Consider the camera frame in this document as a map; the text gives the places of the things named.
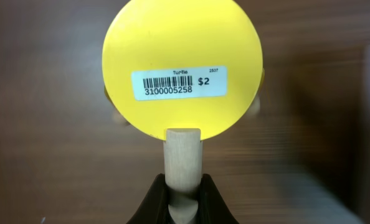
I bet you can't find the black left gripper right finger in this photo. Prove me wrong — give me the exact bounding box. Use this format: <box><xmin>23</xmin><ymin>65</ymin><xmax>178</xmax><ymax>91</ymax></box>
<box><xmin>198</xmin><ymin>174</ymin><xmax>239</xmax><ymax>224</ymax></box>

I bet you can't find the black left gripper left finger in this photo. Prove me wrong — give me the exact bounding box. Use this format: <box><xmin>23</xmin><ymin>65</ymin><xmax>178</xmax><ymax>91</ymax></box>
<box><xmin>127</xmin><ymin>174</ymin><xmax>172</xmax><ymax>224</ymax></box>

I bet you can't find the yellow rattle drum toy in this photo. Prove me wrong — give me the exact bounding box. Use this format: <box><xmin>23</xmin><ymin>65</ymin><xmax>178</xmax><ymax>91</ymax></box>
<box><xmin>102</xmin><ymin>0</ymin><xmax>264</xmax><ymax>223</ymax></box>

